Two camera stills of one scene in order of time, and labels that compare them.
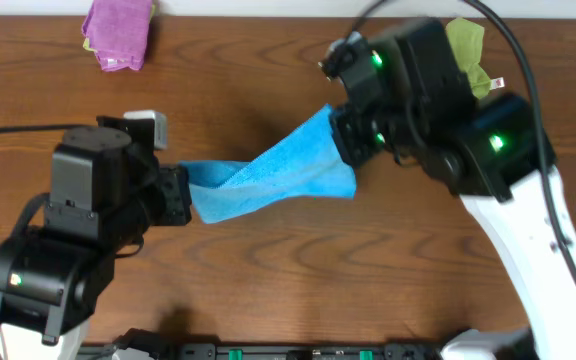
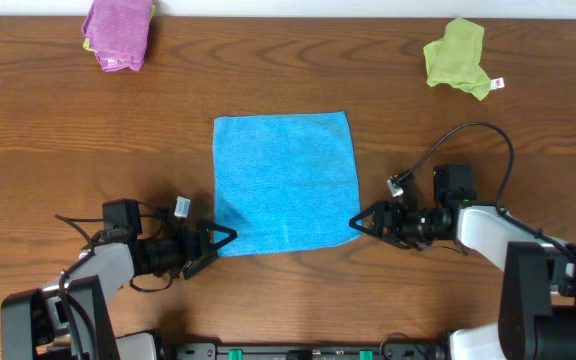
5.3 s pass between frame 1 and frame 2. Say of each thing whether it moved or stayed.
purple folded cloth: stayed
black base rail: stayed
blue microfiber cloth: moved
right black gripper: moved
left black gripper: moved
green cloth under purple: stayed
